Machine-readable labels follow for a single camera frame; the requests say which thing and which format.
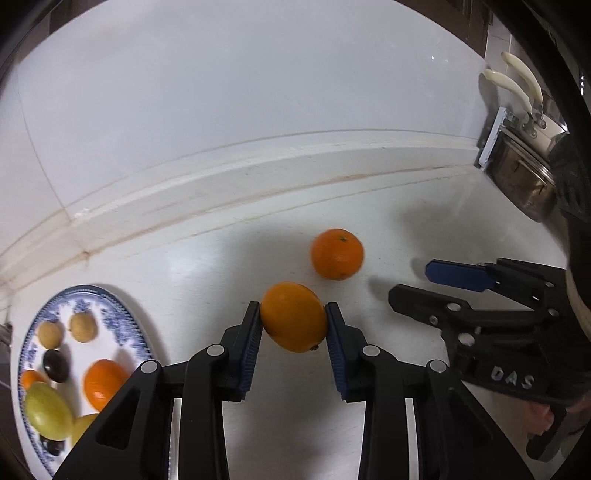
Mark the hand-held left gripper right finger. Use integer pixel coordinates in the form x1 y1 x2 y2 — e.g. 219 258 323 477
324 302 536 480

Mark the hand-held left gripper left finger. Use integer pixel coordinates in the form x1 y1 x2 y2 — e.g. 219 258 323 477
53 301 265 480

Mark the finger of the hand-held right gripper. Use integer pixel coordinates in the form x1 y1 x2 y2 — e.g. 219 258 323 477
425 258 567 320
388 284 562 336

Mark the smooth light orange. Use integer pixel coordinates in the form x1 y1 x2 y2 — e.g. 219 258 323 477
260 282 329 354

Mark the large bumpy orange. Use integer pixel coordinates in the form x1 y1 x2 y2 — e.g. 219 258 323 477
310 228 365 281

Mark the blue patterned white plate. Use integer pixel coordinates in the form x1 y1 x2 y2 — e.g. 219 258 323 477
18 285 155 480

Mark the tan yellow round fruit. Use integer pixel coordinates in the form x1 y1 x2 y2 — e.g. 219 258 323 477
37 320 64 349

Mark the person's right hand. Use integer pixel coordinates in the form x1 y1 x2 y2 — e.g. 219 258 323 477
527 401 556 438

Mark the steel pot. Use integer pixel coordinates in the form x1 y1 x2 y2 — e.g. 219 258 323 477
489 124 557 223

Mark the white plastic rack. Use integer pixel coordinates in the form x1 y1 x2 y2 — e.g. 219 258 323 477
478 107 509 169

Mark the brownish green round fruit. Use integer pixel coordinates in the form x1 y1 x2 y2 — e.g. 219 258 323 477
69 311 99 343

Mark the green pomelo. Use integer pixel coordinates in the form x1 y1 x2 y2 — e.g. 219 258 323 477
25 382 75 440

